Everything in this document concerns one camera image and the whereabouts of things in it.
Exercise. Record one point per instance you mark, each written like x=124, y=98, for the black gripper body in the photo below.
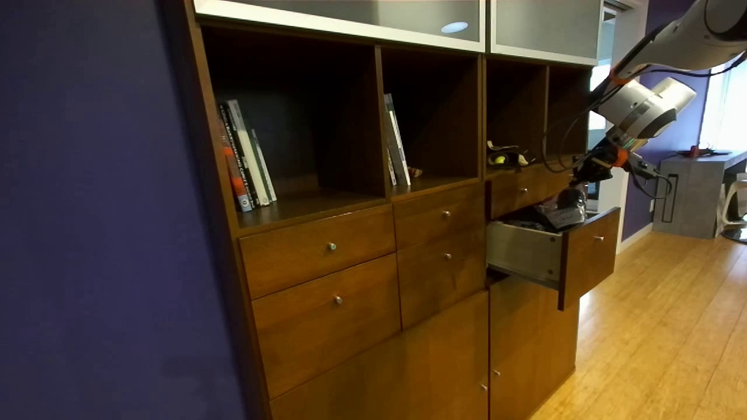
x=593, y=170

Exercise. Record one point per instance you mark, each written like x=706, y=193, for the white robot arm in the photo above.
x=645, y=112

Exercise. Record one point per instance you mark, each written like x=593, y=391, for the open wooden drawer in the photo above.
x=591, y=252

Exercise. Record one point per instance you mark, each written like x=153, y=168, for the closed wooden drawer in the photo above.
x=423, y=221
x=435, y=282
x=311, y=326
x=517, y=193
x=294, y=252

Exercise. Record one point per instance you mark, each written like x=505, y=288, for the grey desk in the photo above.
x=696, y=193

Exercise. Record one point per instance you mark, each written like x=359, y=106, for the wooden cabinet door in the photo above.
x=528, y=350
x=404, y=364

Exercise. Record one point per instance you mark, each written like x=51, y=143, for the white chair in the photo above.
x=736, y=210

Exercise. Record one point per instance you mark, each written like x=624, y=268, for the bright window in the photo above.
x=728, y=107

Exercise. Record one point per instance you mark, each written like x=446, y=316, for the frosted glass cabinet door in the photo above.
x=538, y=27
x=352, y=14

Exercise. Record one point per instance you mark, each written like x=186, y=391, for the white thin book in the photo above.
x=397, y=148
x=389, y=165

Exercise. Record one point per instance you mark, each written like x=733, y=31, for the brown wooden shelving cabinet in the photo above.
x=362, y=118

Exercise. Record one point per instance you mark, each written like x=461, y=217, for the grey thin book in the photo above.
x=268, y=175

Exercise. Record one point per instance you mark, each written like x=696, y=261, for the books in left shelf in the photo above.
x=249, y=154

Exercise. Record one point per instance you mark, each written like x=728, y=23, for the red spine book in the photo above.
x=236, y=183

